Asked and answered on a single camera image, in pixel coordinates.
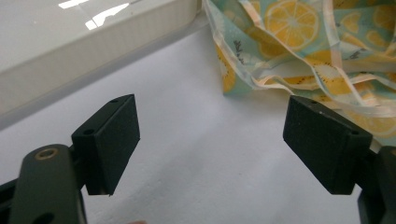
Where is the lemon print cloth bag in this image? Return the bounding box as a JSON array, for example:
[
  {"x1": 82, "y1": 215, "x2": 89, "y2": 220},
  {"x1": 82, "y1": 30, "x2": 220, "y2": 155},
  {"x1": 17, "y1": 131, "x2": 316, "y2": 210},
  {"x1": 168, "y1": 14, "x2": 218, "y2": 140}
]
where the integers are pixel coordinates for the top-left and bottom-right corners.
[{"x1": 202, "y1": 0, "x2": 396, "y2": 147}]

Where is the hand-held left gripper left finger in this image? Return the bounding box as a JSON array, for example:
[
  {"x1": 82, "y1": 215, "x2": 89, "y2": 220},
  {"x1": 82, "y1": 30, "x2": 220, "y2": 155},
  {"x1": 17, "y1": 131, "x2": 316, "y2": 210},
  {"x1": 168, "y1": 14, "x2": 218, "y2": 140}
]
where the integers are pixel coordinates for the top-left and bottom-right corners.
[{"x1": 71, "y1": 93, "x2": 141, "y2": 197}]

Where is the white plastic tray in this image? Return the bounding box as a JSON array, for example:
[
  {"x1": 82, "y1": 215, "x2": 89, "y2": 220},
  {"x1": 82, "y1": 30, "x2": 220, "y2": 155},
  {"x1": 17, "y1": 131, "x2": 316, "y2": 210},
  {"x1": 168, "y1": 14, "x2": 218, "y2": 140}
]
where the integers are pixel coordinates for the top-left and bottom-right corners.
[{"x1": 0, "y1": 0, "x2": 210, "y2": 132}]

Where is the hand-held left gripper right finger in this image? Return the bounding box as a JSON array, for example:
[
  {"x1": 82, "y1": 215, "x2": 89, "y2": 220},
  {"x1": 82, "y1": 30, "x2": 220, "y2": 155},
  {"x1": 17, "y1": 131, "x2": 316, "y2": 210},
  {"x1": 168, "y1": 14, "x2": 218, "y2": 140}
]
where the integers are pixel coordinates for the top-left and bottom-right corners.
[{"x1": 282, "y1": 94, "x2": 374, "y2": 196}]

